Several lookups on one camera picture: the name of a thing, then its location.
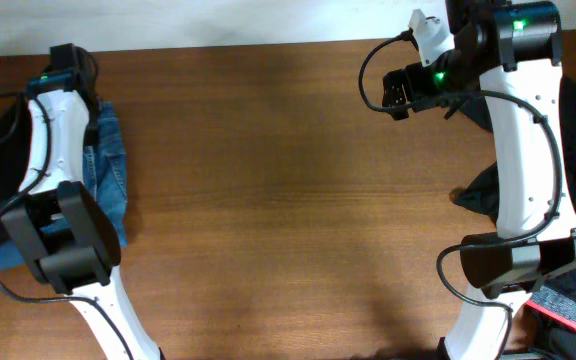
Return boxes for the blue denim jeans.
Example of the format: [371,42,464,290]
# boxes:
[0,102,128,271]

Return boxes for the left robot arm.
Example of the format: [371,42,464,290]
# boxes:
[0,43,164,359]

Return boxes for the grey red-trimmed garment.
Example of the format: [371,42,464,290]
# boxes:
[525,286,576,331]

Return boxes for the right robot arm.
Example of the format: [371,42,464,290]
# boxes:
[381,1,576,359]

